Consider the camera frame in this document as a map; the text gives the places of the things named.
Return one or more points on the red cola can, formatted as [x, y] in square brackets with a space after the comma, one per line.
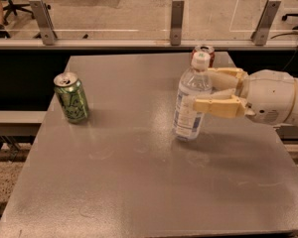
[207, 49]

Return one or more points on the green soda can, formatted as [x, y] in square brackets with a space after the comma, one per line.
[70, 93]

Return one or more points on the left metal bracket post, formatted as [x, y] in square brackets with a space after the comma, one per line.
[44, 21]

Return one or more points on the right metal bracket post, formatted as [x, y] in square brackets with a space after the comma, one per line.
[260, 35]

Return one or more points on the middle metal bracket post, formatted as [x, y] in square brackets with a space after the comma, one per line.
[177, 13]

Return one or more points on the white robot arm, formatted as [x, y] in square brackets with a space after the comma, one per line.
[266, 96]

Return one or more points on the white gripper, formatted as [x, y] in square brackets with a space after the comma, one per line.
[270, 94]

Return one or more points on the metal bracket post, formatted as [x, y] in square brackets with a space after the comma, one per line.
[260, 35]
[177, 13]
[44, 21]

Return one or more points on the metal rail barrier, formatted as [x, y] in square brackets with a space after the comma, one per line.
[93, 44]

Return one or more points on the blue labelled plastic water bottle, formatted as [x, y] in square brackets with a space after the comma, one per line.
[194, 81]

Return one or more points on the grey side bench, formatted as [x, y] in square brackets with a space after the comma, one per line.
[20, 123]

